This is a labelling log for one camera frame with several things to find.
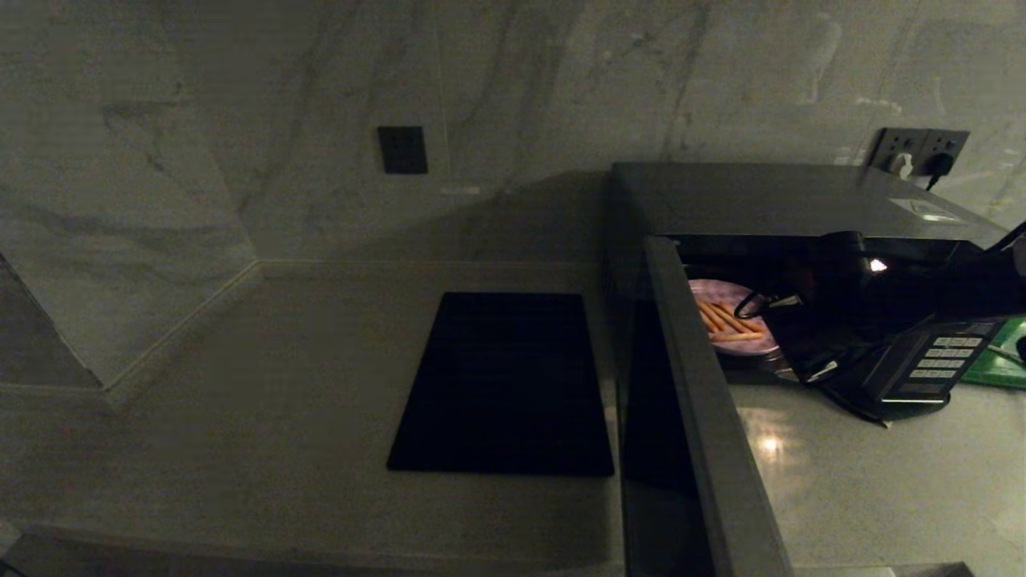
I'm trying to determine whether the purple plate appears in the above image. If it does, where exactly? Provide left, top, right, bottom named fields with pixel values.
left=688, top=279, right=780, bottom=357

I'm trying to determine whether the microwave oven door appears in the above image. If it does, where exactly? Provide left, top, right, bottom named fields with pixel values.
left=616, top=235, right=794, bottom=577

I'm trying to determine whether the silver microwave oven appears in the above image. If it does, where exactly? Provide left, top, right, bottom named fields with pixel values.
left=603, top=163, right=1026, bottom=422

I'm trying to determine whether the green cutting board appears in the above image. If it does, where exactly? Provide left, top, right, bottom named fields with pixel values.
left=960, top=317, right=1026, bottom=391

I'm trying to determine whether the black induction cooktop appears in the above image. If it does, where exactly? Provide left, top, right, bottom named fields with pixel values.
left=387, top=293, right=616, bottom=477

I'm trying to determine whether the grey wall outlet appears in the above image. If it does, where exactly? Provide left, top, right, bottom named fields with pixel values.
left=872, top=128, right=931, bottom=173
left=922, top=130, right=971, bottom=176

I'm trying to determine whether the dark wall switch panel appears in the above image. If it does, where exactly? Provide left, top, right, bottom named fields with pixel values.
left=378, top=126, right=428, bottom=175

